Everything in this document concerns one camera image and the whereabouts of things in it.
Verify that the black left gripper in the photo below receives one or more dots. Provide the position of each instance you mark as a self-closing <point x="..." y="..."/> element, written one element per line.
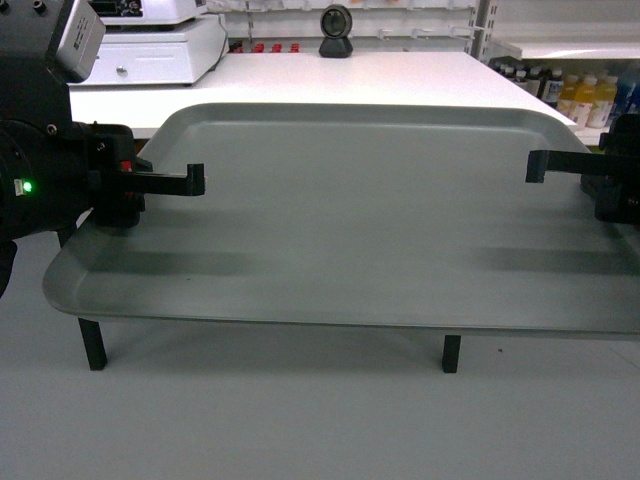
<point x="47" y="181"/>

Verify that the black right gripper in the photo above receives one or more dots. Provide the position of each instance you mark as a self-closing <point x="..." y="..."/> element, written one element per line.
<point x="610" y="179"/>

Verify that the silver grey metal tray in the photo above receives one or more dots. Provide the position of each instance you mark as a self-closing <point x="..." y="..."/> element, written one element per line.
<point x="360" y="215"/>

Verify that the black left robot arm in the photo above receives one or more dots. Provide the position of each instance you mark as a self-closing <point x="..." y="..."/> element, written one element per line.
<point x="33" y="89"/>

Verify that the white checkout table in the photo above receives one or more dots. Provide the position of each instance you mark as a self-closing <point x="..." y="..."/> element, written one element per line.
<point x="370" y="79"/>

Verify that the orange juice bottle left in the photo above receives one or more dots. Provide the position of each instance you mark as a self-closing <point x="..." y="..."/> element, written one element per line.
<point x="578" y="103"/>

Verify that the orange juice bottle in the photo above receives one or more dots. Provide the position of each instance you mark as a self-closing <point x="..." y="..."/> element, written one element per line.
<point x="578" y="103"/>
<point x="603" y="102"/>

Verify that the blue water bottle pack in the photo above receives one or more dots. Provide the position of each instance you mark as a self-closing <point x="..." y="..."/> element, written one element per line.
<point x="625" y="87"/>

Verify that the dark tea bottle blue label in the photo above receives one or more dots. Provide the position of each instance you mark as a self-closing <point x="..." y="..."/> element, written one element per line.
<point x="552" y="87"/>

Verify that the orange juice bottle front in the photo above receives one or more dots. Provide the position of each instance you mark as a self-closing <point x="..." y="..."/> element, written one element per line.
<point x="603" y="102"/>

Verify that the white cash register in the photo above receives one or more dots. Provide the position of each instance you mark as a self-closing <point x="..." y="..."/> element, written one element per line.
<point x="157" y="43"/>

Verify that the red cap sauce bottles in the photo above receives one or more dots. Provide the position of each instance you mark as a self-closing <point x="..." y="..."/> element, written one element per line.
<point x="261" y="47"/>

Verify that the white peg hook rack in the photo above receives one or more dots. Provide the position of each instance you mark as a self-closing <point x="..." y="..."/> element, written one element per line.
<point x="383" y="20"/>

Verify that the black round barcode scanner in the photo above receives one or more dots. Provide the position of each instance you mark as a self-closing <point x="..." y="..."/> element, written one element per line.
<point x="336" y="24"/>

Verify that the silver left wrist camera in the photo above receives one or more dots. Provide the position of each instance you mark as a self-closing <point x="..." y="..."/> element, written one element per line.
<point x="78" y="48"/>

